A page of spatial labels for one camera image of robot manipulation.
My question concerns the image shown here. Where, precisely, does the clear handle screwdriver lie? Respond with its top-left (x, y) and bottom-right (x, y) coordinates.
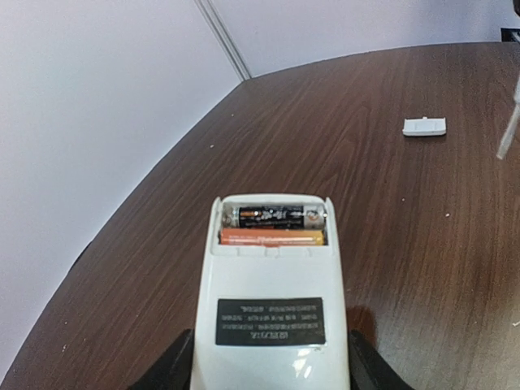
top-left (496, 79), bottom-right (520, 160)

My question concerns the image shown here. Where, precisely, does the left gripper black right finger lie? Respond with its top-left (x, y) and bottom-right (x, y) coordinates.
top-left (348, 330), bottom-right (410, 390)

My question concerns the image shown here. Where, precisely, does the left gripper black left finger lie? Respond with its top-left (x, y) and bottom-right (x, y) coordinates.
top-left (133, 329), bottom-right (194, 390)

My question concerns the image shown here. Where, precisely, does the red white remote control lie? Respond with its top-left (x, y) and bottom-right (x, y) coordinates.
top-left (190, 193), bottom-right (351, 389)

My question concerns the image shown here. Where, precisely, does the black silver battery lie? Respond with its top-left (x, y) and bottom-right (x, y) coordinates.
top-left (223, 204), bottom-right (327, 230)

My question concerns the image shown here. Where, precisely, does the white battery cover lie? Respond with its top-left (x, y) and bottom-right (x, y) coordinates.
top-left (402, 117), bottom-right (447, 137)

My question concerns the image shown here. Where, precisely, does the orange battery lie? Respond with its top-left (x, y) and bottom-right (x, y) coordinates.
top-left (219, 228), bottom-right (325, 247)

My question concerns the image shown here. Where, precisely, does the right aluminium frame post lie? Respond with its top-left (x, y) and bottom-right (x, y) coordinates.
top-left (194, 0), bottom-right (252, 81)

